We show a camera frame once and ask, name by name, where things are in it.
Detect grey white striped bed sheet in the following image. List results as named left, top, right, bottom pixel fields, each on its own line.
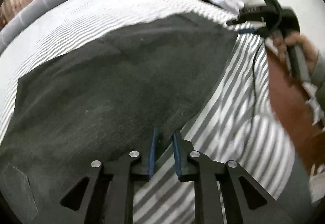
left=1, top=0, right=295, bottom=223

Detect person right hand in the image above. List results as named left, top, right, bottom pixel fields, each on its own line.
left=270, top=31, right=319, bottom=75

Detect dark grey denim pants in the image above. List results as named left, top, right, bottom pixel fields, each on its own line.
left=1, top=13, right=237, bottom=223

